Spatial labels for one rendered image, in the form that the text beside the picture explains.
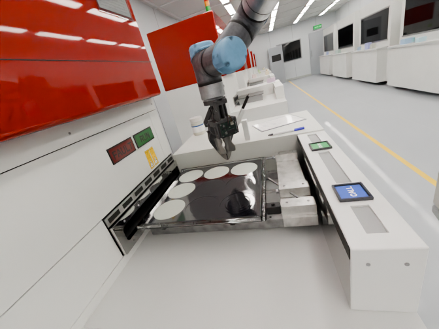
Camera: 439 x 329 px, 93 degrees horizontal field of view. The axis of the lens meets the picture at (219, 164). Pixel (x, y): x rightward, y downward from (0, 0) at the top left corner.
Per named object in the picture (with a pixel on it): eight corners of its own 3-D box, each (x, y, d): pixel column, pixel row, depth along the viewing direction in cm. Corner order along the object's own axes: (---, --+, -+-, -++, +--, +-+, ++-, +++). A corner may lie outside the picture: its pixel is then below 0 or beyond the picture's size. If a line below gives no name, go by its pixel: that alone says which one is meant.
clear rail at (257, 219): (136, 231, 60) (134, 227, 59) (138, 227, 61) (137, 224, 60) (266, 222, 50) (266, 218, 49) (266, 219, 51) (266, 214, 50)
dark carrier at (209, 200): (142, 225, 61) (141, 224, 60) (182, 172, 91) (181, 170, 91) (260, 217, 51) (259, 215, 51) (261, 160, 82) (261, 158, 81)
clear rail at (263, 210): (260, 223, 50) (260, 218, 49) (262, 159, 83) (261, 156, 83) (266, 222, 50) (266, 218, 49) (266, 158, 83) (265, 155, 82)
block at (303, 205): (282, 216, 52) (281, 206, 51) (281, 207, 55) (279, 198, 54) (317, 213, 49) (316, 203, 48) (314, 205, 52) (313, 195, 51)
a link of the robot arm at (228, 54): (242, 13, 46) (217, 29, 55) (214, 53, 45) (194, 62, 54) (262, 42, 50) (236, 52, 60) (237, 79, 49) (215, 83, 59)
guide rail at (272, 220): (152, 234, 68) (149, 227, 67) (155, 230, 69) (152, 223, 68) (318, 225, 54) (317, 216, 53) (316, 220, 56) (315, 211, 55)
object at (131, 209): (122, 255, 58) (107, 229, 55) (179, 178, 97) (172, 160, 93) (127, 254, 58) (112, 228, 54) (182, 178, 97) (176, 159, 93)
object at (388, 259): (351, 311, 35) (351, 250, 30) (300, 167, 84) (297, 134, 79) (418, 314, 33) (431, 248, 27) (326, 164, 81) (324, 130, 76)
